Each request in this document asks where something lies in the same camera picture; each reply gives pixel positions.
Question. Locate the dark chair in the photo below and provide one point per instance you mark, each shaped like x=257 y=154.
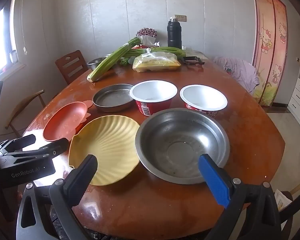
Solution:
x=296 y=205

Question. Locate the bundle of green stalks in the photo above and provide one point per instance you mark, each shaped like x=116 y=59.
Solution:
x=170 y=50

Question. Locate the flower bouquet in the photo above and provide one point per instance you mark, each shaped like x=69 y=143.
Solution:
x=146 y=32

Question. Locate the red snack packet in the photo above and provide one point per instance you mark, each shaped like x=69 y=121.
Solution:
x=138 y=46

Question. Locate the window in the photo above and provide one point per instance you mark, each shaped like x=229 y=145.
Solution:
x=0 y=42

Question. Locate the celery bunch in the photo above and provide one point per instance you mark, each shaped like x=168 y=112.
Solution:
x=110 y=61

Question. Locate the white drawer cabinet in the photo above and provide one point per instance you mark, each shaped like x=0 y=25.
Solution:
x=298 y=95

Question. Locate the small steel bowl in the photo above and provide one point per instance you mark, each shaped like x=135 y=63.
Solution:
x=93 y=63

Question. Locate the clear plastic container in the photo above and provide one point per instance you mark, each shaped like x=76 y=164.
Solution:
x=193 y=53

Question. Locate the beige wall socket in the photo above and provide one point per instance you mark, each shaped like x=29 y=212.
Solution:
x=180 y=18

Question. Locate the round steel pan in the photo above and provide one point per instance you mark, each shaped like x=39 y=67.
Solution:
x=110 y=100

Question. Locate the yellow shell-shaped plate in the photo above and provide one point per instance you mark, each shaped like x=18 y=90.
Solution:
x=110 y=142

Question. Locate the yellow noodles in plastic bag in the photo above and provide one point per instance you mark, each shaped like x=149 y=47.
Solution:
x=155 y=63

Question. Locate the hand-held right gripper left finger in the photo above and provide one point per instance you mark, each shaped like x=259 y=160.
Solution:
x=81 y=180

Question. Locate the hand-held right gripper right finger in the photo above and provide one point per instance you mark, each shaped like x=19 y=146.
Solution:
x=215 y=182

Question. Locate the wooden slat-back chair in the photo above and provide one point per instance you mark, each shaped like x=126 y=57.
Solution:
x=70 y=66

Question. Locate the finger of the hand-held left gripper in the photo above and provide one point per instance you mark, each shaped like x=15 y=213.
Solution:
x=52 y=150
x=20 y=141

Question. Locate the pink cloth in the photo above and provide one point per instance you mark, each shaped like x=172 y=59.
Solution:
x=240 y=72

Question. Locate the black vegetable peeler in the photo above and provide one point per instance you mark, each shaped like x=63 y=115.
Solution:
x=191 y=59

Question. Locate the broccoli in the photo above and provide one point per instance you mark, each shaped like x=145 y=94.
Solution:
x=126 y=61

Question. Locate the white paper sheet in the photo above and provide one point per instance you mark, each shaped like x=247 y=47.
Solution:
x=281 y=200

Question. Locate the black thermos flask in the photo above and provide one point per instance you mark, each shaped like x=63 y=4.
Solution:
x=174 y=35

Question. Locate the red paper bowl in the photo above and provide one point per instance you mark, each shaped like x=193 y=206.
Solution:
x=152 y=92
x=202 y=98

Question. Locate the orange plastic plate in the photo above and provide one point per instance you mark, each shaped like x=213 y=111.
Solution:
x=62 y=122

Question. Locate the large steel basin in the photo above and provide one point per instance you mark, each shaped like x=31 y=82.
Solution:
x=180 y=140

